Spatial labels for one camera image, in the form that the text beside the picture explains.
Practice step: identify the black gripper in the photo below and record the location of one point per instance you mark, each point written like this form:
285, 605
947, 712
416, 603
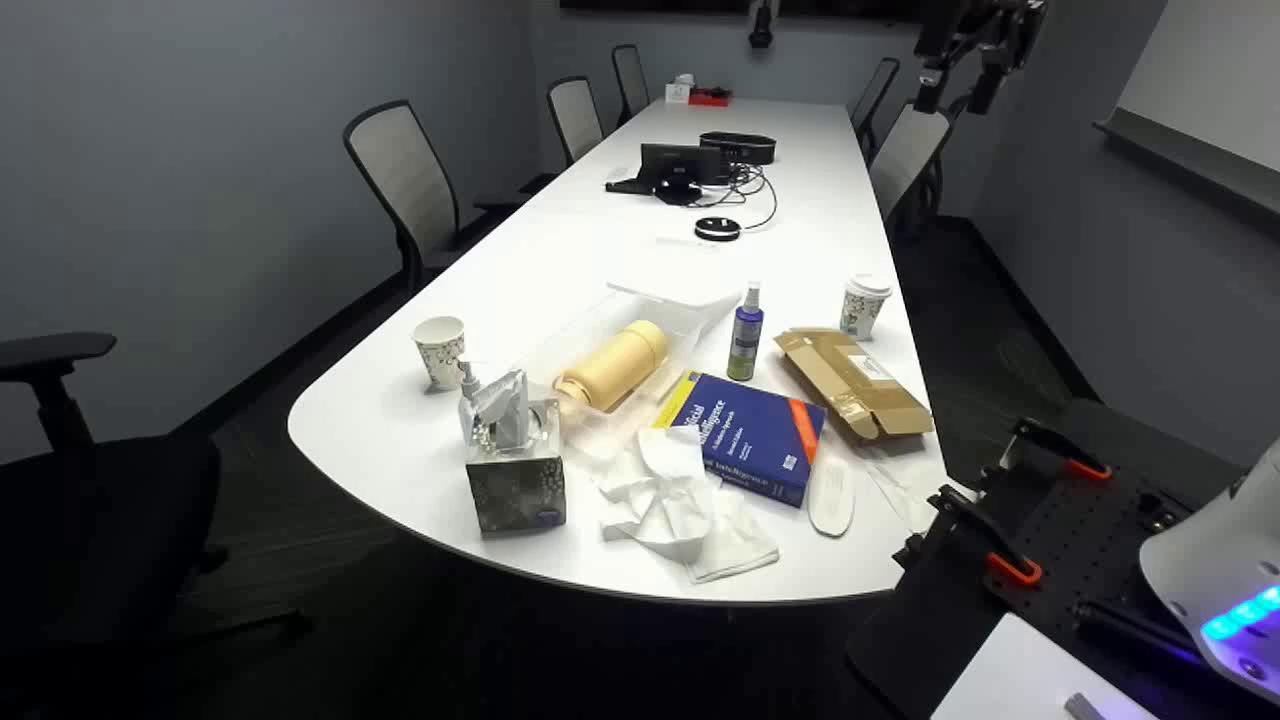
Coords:
984, 27

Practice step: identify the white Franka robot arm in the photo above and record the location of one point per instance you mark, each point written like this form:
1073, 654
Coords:
1222, 575

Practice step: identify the mesh back office chair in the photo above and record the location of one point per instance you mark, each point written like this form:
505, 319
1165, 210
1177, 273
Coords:
93, 532
911, 155
873, 91
579, 118
631, 79
400, 183

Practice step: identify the black rectangular device box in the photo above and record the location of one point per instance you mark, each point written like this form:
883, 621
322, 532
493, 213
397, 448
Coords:
737, 147

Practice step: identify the lidded paper coffee cup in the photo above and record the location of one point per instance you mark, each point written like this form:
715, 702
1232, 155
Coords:
864, 311

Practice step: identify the small red object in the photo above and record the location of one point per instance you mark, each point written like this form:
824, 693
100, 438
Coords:
708, 96

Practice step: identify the round black speaker puck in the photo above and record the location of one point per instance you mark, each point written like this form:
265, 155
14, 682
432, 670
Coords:
716, 231

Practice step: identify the small white box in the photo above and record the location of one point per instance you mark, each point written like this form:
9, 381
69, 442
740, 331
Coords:
679, 91

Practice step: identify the black conference phone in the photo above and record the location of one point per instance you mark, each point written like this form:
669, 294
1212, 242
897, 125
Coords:
660, 171

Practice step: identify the open brown cardboard box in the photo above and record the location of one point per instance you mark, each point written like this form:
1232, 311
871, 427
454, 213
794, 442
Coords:
852, 384

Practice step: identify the blue book orange stripe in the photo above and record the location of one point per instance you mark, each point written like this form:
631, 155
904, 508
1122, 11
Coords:
749, 435

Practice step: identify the white oval pad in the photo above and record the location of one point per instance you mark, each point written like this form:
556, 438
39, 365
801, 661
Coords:
829, 499

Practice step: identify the black robot mounting stand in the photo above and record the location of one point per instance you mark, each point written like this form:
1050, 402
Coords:
1105, 524

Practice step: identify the white crumpled cloth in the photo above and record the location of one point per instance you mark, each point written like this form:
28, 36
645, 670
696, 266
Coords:
683, 512

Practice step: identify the open white paper cup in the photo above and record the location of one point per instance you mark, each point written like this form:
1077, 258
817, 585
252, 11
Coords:
440, 353

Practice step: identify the white paper sheet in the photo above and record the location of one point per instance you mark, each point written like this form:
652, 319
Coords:
1025, 682

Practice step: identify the wall whiteboard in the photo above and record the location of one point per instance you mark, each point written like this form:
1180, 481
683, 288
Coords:
1200, 81

